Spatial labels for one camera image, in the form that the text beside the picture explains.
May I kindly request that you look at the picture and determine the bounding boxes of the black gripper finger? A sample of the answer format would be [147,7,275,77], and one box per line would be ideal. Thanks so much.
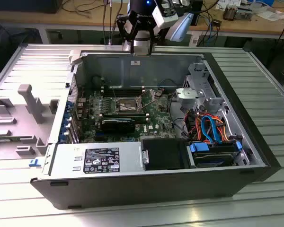
[142,20,157,55]
[116,13,139,54]

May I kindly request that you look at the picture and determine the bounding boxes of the metal socket cover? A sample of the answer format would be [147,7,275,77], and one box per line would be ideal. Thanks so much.
[135,89,156,113]

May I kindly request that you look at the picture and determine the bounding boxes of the metal locking lever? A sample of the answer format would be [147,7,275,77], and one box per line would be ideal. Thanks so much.
[141,100,155,112]
[109,86,120,106]

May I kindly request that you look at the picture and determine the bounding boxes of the black RAM slot bank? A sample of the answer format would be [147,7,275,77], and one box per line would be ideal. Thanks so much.
[100,113,150,121]
[101,85,146,97]

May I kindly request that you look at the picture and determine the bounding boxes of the CPU socket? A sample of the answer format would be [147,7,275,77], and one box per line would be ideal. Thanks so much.
[115,96,143,112]

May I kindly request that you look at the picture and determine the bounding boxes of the tall black box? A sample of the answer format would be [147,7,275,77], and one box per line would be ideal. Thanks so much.
[190,0,204,26]

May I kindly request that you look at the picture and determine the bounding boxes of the silver drive cage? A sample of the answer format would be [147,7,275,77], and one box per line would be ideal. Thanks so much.
[183,61,225,114]

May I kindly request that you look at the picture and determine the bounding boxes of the brown metal heatsink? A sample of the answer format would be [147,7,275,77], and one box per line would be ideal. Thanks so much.
[222,6,239,21]

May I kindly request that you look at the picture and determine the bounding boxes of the green motherboard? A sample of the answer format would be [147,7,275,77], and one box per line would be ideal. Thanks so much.
[77,86,180,144]

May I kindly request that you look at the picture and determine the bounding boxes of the silver metal component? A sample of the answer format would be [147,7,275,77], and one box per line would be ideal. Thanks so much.
[236,6,254,20]

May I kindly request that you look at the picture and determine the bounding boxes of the black graphics card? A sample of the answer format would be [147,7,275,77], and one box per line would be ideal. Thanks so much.
[100,117,136,134]

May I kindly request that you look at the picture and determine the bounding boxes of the black computer case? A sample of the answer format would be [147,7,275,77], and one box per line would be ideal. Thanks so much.
[0,0,62,14]

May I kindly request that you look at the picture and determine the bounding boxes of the wooden desk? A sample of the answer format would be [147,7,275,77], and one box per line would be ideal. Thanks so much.
[0,0,284,45]

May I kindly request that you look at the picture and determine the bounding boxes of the grey parts rack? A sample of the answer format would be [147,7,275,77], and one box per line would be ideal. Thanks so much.
[0,84,61,161]

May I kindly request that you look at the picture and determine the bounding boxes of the white paper sheets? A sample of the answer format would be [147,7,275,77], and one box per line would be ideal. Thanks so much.
[256,6,284,22]

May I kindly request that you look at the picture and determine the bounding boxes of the grey power supply unit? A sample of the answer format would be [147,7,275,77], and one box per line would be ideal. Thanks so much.
[43,141,144,177]

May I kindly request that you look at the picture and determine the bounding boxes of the hard disk in blue carrier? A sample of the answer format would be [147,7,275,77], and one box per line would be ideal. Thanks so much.
[186,140,243,169]

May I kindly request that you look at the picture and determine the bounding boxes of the black open PC case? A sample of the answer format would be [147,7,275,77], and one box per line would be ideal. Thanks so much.
[29,48,282,210]

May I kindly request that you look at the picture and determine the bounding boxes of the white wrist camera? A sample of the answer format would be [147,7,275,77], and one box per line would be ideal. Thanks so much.
[152,0,180,29]

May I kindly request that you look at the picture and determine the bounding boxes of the silver metal bracket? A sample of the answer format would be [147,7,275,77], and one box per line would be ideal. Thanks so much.
[175,87,201,112]

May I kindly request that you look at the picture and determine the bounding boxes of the black round cable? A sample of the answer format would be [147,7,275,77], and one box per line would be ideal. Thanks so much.
[169,93,189,139]

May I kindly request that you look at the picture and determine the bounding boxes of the orange wire bundle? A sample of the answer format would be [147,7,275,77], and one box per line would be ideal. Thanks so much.
[194,113,230,142]

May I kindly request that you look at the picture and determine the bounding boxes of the blue data wire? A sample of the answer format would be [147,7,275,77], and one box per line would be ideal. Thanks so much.
[200,114,225,145]

